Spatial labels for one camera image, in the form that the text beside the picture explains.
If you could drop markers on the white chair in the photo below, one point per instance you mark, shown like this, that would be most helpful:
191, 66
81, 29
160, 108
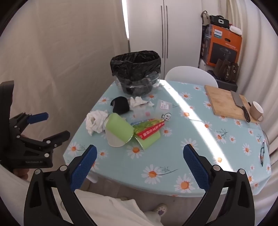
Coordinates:
189, 73

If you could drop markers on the red label packet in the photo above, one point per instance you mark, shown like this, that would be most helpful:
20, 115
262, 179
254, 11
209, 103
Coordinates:
152, 130

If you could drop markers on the person's white garment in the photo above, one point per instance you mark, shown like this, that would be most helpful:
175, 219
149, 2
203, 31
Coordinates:
113, 208

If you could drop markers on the clear plastic bin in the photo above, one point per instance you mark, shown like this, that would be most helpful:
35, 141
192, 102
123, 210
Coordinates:
155, 80

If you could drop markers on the beige mug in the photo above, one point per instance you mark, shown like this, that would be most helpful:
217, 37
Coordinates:
256, 109

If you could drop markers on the black stool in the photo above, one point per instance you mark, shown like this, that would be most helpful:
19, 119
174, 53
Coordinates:
225, 85

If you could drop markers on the clear plastic packet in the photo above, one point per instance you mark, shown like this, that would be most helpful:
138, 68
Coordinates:
162, 106

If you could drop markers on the orange green wrapper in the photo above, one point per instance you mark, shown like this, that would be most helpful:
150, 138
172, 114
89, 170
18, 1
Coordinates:
147, 123

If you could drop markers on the white tissue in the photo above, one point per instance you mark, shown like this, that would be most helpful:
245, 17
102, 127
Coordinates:
136, 101
94, 122

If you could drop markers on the white case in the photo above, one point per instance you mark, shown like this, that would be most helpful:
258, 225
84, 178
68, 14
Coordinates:
235, 29

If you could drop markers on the wooden cutting board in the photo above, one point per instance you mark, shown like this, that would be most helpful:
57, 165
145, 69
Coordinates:
219, 100

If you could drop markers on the person's left hand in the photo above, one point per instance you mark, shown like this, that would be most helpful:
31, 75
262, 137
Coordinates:
20, 173

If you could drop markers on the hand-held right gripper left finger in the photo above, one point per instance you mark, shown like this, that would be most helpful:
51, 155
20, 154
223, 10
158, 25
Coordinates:
84, 167

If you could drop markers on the white slipper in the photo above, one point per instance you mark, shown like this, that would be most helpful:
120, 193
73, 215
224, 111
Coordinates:
160, 209

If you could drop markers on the black eyeglasses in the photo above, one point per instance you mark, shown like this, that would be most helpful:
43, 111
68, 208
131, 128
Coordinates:
261, 152

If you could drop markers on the white ribbed appliance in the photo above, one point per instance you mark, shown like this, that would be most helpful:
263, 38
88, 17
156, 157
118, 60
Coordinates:
202, 64

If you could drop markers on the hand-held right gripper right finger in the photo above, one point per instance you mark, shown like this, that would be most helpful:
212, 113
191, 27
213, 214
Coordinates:
195, 167

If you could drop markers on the white wardrobe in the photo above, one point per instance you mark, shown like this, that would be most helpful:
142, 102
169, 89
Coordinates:
147, 32

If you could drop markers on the beige handbag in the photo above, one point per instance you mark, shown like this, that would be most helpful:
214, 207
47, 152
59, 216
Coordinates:
205, 19

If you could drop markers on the black bag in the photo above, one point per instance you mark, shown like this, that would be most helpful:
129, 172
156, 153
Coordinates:
120, 105
219, 21

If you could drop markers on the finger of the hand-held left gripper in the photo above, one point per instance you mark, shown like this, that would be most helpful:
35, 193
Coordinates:
58, 137
39, 117

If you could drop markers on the daisy print tablecloth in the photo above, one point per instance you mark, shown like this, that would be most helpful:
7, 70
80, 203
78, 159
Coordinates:
173, 134

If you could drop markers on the brown handbag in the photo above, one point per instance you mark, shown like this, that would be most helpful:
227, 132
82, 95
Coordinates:
225, 69

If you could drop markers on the white curtain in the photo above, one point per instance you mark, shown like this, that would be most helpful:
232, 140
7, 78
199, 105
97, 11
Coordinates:
256, 54

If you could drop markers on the steel cleaver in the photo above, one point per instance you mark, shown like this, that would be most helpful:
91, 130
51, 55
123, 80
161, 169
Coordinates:
236, 97

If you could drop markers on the orange appliance box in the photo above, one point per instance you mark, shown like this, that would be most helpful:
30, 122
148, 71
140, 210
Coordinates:
223, 43

